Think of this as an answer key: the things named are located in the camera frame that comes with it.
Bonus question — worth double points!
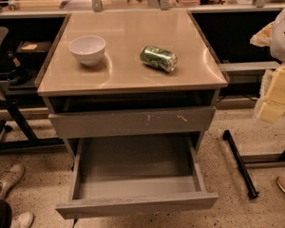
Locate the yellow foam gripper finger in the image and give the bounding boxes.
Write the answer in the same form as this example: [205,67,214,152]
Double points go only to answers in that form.
[256,64,285,123]

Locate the black stand frame left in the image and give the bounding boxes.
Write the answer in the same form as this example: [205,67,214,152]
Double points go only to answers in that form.
[0,79,66,173]

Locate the white sneaker upper left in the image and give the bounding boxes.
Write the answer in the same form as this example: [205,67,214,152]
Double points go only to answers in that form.
[0,164,25,200]

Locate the black box on shelf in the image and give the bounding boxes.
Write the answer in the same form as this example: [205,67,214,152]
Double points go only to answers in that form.
[16,41,51,60]

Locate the grey drawer cabinet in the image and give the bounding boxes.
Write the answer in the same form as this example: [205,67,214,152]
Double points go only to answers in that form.
[38,9,227,155]

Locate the green soda can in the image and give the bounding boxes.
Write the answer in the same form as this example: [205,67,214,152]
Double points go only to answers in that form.
[140,46,178,73]

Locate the black round object on shelf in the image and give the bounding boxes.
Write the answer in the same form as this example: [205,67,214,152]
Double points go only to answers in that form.
[7,68,30,86]

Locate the white sneaker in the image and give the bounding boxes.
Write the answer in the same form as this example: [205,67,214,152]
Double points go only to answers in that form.
[0,164,25,200]
[10,212,34,228]

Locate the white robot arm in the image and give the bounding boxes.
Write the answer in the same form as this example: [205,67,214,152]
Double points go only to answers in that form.
[250,8,285,123]

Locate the white sneaker lower left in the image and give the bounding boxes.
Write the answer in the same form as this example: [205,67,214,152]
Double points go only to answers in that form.
[10,212,34,228]

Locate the grey drawer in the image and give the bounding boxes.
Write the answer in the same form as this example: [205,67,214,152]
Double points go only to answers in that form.
[56,134,219,219]
[49,106,216,139]

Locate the white ceramic bowl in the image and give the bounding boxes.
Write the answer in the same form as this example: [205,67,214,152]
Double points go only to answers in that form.
[68,35,106,66]

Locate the grey top drawer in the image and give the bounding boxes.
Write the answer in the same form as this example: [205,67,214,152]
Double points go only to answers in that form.
[49,106,216,139]

